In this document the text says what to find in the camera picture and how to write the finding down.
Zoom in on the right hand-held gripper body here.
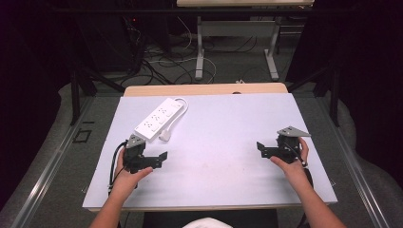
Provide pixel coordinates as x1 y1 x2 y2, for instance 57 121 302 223
276 125 312 164

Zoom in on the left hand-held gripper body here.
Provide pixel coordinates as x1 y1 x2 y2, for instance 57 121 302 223
123 133 150 174

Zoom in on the person's right hand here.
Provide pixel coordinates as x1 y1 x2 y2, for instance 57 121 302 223
269 137 311 188

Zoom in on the person's left hand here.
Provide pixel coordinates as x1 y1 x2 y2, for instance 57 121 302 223
109 147 154 198

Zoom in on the white power strip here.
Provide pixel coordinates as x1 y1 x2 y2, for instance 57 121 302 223
133 97 185 143

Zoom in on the white table mat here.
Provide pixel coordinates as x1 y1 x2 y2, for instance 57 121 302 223
82 92 338 210

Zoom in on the black metal stand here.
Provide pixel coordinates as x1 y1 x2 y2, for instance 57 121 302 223
69 60 126 126
285 61 342 128

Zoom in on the person's white clothing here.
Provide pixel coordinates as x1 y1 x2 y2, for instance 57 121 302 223
182 217 235 228

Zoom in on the desk with white legs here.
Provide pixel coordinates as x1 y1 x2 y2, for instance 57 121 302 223
176 0 316 82

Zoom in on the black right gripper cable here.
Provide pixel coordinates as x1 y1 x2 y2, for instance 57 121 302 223
282 142 315 188

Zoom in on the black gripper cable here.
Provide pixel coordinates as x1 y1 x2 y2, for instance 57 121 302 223
108 141 128 195
282 142 315 188

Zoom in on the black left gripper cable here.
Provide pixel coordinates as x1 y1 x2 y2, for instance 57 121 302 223
108 141 128 195

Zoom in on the white power strip cable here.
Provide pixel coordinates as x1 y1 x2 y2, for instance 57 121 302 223
158 97 190 143

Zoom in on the metal floor rail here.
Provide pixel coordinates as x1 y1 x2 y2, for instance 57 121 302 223
9 94 95 228
317 94 392 228

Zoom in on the bundle of black floor cables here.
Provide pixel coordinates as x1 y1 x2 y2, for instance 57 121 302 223
120 17 199 86

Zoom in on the white floor cable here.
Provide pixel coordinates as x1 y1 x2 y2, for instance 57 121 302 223
147 15 219 85

